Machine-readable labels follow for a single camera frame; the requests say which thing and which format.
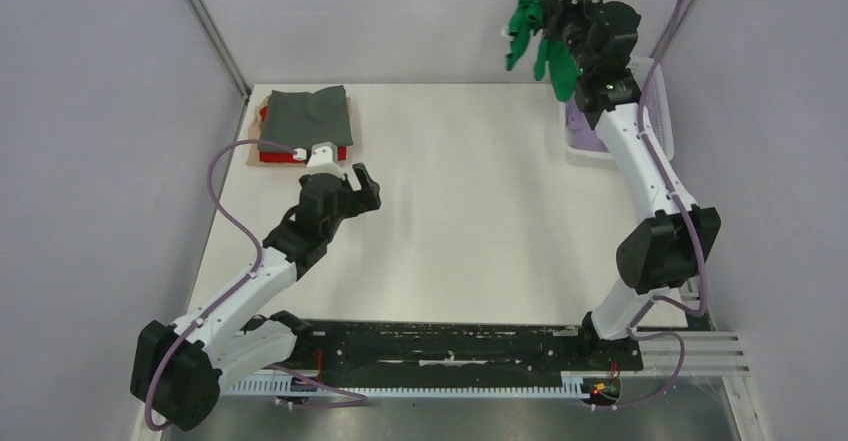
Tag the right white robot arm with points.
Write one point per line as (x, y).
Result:
(674, 236)

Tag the folded grey t shirt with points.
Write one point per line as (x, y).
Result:
(324, 99)

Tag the white slotted cable duct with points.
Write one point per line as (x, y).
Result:
(283, 385)

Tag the crumpled purple t shirt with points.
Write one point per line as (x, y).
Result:
(582, 136)

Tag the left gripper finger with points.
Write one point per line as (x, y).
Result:
(344, 190)
(367, 198)

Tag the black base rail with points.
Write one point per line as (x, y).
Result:
(359, 354)

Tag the folded red t shirt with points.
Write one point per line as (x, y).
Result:
(281, 155)

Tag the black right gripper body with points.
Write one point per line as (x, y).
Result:
(574, 21)

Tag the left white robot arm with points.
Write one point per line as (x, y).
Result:
(180, 369)

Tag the left aluminium frame post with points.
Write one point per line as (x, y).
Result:
(212, 32)

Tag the green t shirt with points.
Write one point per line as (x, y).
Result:
(553, 58)

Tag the white plastic basket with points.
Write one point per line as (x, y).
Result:
(658, 118)

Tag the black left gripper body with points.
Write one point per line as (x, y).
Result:
(347, 209)

